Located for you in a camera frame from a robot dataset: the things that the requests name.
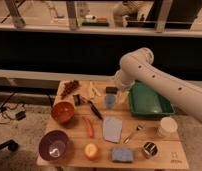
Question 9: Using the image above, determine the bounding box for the dark red grape bunch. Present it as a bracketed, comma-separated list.
[61, 80, 80, 99]

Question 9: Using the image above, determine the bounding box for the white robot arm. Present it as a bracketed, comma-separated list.
[114, 47, 202, 123]

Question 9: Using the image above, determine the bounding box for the red bowl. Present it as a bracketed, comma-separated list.
[51, 101, 75, 124]

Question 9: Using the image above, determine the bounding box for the purple bowl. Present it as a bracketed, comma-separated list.
[39, 130, 70, 162]

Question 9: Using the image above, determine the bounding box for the black rectangular block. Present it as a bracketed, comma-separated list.
[105, 87, 118, 94]

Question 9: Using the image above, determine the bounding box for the peeled banana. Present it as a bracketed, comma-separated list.
[87, 81, 101, 100]

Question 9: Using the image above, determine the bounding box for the black binder clip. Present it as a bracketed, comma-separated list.
[73, 94, 81, 106]

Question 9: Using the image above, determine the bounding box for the orange carrot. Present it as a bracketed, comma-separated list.
[82, 117, 94, 138]

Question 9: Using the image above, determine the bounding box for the light blue cloth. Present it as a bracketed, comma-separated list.
[103, 117, 122, 143]

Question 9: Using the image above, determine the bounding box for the green plastic tray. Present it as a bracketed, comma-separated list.
[128, 81, 175, 118]

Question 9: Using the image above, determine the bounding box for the red yellow apple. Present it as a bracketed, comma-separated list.
[84, 143, 99, 160]

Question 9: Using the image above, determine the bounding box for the blue sponge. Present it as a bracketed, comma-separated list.
[111, 147, 134, 163]

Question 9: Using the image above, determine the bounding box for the white paper cup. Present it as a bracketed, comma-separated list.
[158, 117, 178, 137]

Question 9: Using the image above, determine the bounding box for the silver metal cup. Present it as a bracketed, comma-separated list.
[142, 142, 158, 159]

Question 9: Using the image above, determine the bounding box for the black power adapter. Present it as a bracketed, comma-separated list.
[15, 111, 26, 121]

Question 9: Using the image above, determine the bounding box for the black chair base leg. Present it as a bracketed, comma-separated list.
[0, 139, 19, 152]

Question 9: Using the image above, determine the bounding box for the black handled knife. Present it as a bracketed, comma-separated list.
[81, 96, 103, 120]

